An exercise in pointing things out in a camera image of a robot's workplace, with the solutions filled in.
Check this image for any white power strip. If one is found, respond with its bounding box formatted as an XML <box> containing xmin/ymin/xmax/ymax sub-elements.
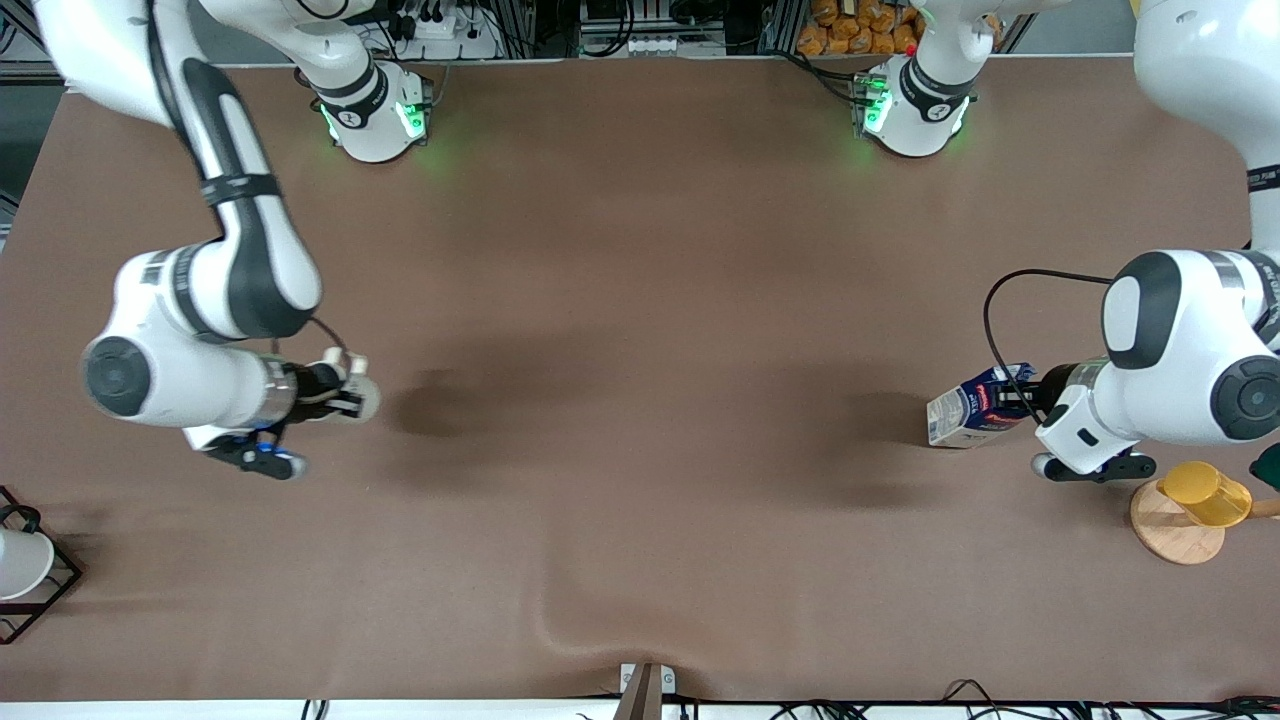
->
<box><xmin>385</xmin><ymin>0</ymin><xmax>501</xmax><ymax>61</ymax></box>

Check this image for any aluminium frame profile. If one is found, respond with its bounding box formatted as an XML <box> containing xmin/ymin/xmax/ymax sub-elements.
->
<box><xmin>0</xmin><ymin>0</ymin><xmax>46</xmax><ymax>89</ymax></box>

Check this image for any beige ceramic mug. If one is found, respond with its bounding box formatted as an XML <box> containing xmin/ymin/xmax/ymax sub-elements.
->
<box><xmin>320</xmin><ymin>350</ymin><xmax>382</xmax><ymax>422</ymax></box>

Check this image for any brown table cover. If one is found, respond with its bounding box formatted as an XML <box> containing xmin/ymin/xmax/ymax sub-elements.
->
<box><xmin>0</xmin><ymin>55</ymin><xmax>1280</xmax><ymax>704</ymax></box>

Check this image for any blue white milk carton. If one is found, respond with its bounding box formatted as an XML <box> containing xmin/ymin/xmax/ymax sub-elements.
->
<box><xmin>926</xmin><ymin>363</ymin><xmax>1041</xmax><ymax>448</ymax></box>

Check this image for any yellow plastic cup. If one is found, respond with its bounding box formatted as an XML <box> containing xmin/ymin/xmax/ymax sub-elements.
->
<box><xmin>1157</xmin><ymin>460</ymin><xmax>1253</xmax><ymax>528</ymax></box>

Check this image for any white mug black handle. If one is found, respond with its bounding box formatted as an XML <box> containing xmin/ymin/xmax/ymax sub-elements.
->
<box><xmin>0</xmin><ymin>505</ymin><xmax>55</xmax><ymax>601</ymax></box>

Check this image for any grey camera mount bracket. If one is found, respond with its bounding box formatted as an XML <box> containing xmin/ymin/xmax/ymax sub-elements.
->
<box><xmin>612</xmin><ymin>662</ymin><xmax>678</xmax><ymax>720</ymax></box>

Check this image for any orange snack pile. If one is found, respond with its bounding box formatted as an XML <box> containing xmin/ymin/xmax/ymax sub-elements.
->
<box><xmin>796</xmin><ymin>0</ymin><xmax>1001</xmax><ymax>57</ymax></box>

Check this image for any wooden mug stand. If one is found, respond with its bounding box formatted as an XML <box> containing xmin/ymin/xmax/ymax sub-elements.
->
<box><xmin>1130</xmin><ymin>478</ymin><xmax>1280</xmax><ymax>566</ymax></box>

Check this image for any black wire rack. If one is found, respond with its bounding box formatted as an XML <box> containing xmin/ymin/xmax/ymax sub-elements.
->
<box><xmin>0</xmin><ymin>486</ymin><xmax>84</xmax><ymax>645</ymax></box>

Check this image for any black floor cable bundle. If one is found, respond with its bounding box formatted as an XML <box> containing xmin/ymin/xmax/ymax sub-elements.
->
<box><xmin>765</xmin><ymin>678</ymin><xmax>1280</xmax><ymax>720</ymax></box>

